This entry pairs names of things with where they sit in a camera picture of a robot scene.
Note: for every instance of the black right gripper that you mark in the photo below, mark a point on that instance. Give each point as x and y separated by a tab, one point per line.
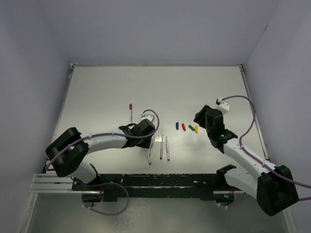
200	116

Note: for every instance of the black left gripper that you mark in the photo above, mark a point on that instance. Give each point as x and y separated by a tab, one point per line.
146	144

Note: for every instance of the silver pen green tip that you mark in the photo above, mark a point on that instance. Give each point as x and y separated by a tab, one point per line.
148	156

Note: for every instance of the silver pen purple tip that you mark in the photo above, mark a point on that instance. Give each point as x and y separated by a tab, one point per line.
131	116

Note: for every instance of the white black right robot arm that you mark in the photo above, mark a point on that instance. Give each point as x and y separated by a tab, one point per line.
272	186

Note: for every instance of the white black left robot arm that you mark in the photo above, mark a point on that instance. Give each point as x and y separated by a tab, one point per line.
67	152

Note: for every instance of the silver pen yellow tip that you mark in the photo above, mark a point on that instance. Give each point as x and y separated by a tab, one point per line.
151	146

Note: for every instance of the silver pen blue tip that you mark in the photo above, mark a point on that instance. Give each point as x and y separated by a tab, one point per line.
161	147

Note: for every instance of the silver pen red tip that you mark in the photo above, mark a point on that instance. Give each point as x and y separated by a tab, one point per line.
167	149

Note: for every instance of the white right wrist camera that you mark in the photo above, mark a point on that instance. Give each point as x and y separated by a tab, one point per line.
222	106

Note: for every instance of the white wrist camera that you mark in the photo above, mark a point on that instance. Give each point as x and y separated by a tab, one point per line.
222	106
148	116

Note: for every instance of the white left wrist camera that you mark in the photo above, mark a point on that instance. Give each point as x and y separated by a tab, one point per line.
148	116

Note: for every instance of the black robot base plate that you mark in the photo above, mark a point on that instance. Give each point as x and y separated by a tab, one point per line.
111	187

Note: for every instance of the aluminium extrusion rail left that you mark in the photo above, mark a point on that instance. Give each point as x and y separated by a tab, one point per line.
50	183

